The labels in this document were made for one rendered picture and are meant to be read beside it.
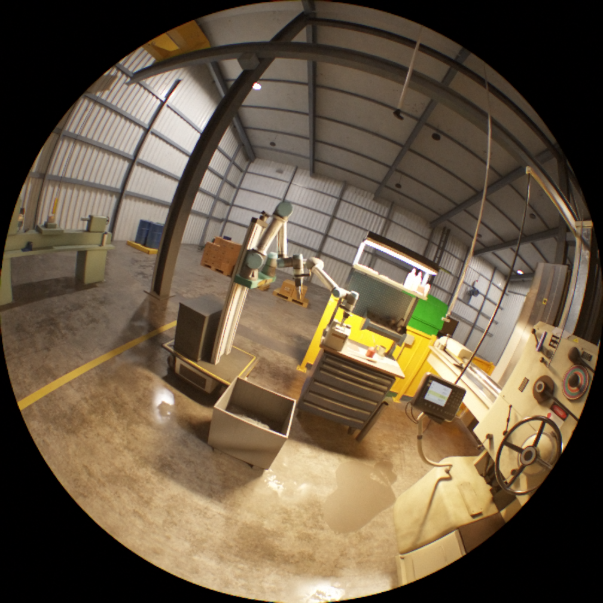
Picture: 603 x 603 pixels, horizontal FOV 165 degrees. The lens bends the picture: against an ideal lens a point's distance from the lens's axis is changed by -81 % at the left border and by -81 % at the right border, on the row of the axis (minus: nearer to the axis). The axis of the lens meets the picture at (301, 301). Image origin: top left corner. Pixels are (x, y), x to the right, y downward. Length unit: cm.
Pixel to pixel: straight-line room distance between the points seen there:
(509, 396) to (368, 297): 168
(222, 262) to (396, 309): 613
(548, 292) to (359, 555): 265
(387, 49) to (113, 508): 973
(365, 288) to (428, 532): 236
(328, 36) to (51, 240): 871
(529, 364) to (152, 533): 244
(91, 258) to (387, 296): 478
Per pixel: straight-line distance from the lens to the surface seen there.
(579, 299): 226
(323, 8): 830
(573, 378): 131
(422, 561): 198
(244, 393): 182
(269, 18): 916
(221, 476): 181
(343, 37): 847
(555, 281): 244
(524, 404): 150
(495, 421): 159
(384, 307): 235
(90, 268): 457
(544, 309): 238
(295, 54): 487
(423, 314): 474
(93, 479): 185
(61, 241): 428
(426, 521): 195
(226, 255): 735
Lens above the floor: 164
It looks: 13 degrees down
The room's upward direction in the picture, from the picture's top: 21 degrees clockwise
